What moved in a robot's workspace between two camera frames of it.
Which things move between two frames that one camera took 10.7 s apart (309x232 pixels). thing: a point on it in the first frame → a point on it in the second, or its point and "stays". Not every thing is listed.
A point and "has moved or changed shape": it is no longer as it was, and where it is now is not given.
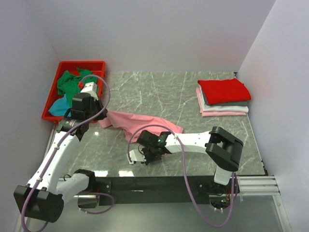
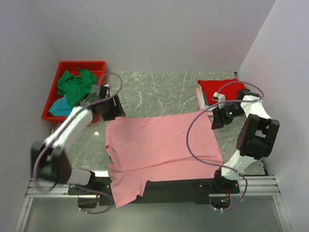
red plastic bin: (98, 69) stays
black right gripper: (148, 160) → (219, 119)
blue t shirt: (59, 107) stays
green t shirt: (67, 84) stays
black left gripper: (101, 115) → (117, 110)
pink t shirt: (125, 124) has moved or changed shape
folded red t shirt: (216, 91) stays
